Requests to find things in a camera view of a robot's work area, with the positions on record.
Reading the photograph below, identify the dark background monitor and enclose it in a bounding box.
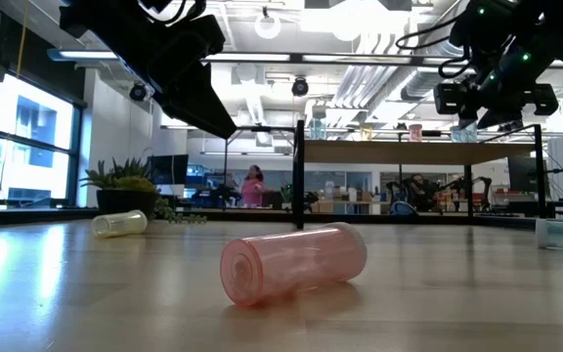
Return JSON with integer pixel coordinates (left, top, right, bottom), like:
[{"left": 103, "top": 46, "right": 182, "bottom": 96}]
[{"left": 507, "top": 154, "right": 540, "bottom": 195}]

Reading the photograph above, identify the blue round object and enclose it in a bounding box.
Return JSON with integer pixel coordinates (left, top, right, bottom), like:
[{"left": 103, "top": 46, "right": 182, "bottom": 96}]
[{"left": 389, "top": 199, "right": 417, "bottom": 217}]

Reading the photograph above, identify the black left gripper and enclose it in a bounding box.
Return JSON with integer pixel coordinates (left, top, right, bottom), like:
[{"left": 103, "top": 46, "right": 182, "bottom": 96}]
[{"left": 147, "top": 13, "right": 238, "bottom": 141}]

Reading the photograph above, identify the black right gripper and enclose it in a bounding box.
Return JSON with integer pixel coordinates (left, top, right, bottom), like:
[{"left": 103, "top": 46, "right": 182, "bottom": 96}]
[{"left": 432, "top": 0, "right": 563, "bottom": 132}]

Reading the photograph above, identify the black background robot station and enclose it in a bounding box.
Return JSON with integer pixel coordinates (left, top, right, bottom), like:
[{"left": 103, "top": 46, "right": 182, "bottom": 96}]
[{"left": 387, "top": 174, "right": 500, "bottom": 214}]

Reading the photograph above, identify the wooden shelf with black frame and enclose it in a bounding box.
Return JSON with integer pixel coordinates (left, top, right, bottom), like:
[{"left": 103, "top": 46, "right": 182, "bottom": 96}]
[{"left": 291, "top": 119, "right": 547, "bottom": 231}]

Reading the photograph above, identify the potted green plant black pot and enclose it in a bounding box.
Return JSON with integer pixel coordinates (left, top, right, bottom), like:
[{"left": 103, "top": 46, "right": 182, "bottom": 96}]
[{"left": 79, "top": 156, "right": 208, "bottom": 226}]

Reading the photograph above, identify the white ceiling ring lamp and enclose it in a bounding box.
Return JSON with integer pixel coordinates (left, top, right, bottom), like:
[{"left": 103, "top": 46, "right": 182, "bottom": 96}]
[{"left": 253, "top": 13, "right": 282, "bottom": 41}]

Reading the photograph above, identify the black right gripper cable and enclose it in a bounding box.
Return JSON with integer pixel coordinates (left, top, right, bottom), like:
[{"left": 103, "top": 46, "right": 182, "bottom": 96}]
[{"left": 395, "top": 18, "right": 474, "bottom": 80}]

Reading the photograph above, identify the yellow hanging cord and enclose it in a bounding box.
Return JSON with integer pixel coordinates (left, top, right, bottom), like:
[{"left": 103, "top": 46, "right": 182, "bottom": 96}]
[{"left": 15, "top": 0, "right": 30, "bottom": 82}]

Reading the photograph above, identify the silver air duct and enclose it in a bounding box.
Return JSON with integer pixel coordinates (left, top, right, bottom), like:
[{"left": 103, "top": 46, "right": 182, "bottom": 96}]
[{"left": 400, "top": 41, "right": 458, "bottom": 103}]

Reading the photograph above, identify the person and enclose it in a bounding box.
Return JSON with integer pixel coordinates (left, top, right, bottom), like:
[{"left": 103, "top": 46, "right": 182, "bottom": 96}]
[{"left": 238, "top": 164, "right": 267, "bottom": 208}]

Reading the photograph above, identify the long ceiling light strip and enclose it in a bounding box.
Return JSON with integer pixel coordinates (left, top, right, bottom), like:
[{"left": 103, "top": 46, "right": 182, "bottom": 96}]
[{"left": 46, "top": 48, "right": 563, "bottom": 68}]

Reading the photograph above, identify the black round ceiling spotlight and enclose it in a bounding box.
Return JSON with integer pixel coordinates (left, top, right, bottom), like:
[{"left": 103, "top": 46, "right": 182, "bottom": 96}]
[
  {"left": 128, "top": 81, "right": 149, "bottom": 103},
  {"left": 290, "top": 76, "right": 310, "bottom": 98}
]

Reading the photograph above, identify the black aluminium rig frame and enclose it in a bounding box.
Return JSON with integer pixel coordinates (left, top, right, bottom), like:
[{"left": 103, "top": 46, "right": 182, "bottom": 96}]
[{"left": 0, "top": 207, "right": 563, "bottom": 232}]

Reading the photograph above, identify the black background table frame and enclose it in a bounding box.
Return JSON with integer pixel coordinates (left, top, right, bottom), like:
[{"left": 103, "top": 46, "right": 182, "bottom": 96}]
[{"left": 160, "top": 124, "right": 297, "bottom": 197}]

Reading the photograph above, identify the black computer monitor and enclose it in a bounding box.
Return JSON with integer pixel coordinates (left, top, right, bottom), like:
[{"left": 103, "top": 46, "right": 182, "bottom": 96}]
[{"left": 148, "top": 154, "right": 190, "bottom": 186}]

